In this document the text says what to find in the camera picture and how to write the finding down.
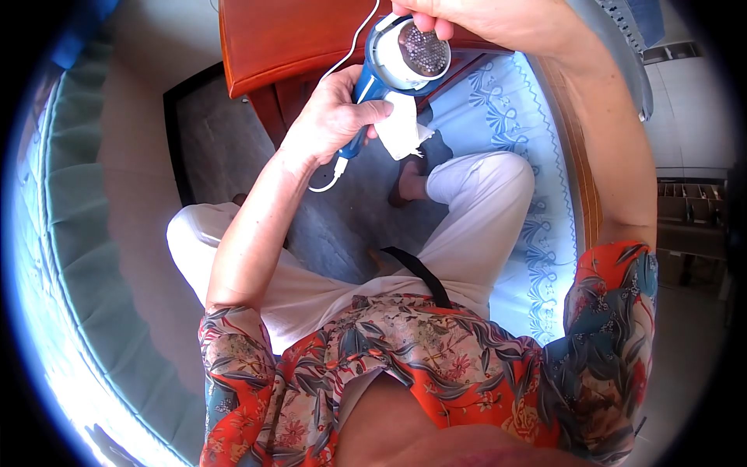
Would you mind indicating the person's right hand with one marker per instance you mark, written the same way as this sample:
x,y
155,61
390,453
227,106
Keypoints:
x,y
496,23

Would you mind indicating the person's right fingers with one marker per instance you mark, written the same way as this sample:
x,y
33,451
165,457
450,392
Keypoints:
x,y
426,20

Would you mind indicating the bed with light blue sheet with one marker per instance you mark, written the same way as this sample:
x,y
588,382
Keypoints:
x,y
525,128

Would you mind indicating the person's left index finger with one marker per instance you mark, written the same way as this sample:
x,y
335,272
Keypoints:
x,y
347,76

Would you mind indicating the brown wooden shelf unit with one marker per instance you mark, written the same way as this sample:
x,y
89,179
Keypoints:
x,y
691,216

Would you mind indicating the person's left hand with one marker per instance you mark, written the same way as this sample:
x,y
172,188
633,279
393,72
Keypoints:
x,y
327,125

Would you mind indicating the reddish brown wooden table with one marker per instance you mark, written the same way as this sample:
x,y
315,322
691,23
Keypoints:
x,y
280,35

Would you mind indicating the green quilted mattress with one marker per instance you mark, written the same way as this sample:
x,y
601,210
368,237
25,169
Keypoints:
x,y
81,222

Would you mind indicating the grey curved plastic object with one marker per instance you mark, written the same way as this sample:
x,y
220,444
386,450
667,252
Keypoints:
x,y
613,41

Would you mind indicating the person's legs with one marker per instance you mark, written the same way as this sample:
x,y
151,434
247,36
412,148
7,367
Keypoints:
x,y
478,198

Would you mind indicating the white cloth piece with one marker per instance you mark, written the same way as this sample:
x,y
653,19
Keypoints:
x,y
400,131

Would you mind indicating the person's body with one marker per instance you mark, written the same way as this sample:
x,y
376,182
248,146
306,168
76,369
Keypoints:
x,y
443,362

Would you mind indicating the person's left thumb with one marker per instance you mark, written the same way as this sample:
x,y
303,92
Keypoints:
x,y
373,112

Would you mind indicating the dark grey floor mat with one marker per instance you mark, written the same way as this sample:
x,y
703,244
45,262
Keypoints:
x,y
233,146

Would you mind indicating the blue and white fabric shaver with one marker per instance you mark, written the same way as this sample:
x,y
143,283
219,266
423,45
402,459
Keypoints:
x,y
408,64

